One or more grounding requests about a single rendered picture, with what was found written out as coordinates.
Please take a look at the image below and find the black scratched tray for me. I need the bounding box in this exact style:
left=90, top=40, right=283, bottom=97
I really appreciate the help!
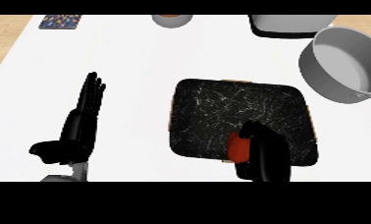
left=167, top=78, right=321, bottom=167

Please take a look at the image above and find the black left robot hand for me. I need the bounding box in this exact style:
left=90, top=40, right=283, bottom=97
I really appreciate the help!
left=28, top=71, right=108, bottom=166

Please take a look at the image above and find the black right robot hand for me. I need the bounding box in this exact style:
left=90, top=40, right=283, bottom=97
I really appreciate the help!
left=233, top=120, right=293, bottom=183

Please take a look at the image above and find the grey appliance with black base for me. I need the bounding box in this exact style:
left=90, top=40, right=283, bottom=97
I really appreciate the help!
left=247, top=14, right=339, bottom=39

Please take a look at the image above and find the red bell pepper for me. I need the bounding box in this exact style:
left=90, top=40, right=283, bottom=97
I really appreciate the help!
left=227, top=131, right=252, bottom=164

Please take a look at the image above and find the grey metal pot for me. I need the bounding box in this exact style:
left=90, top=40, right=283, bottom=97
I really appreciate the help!
left=298, top=26, right=371, bottom=105

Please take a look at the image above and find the colourful patterned mat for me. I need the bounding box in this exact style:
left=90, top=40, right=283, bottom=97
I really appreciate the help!
left=38, top=14, right=84, bottom=30

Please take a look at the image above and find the grey cylindrical cup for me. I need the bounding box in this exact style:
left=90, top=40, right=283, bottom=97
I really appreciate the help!
left=150, top=14, right=194, bottom=29

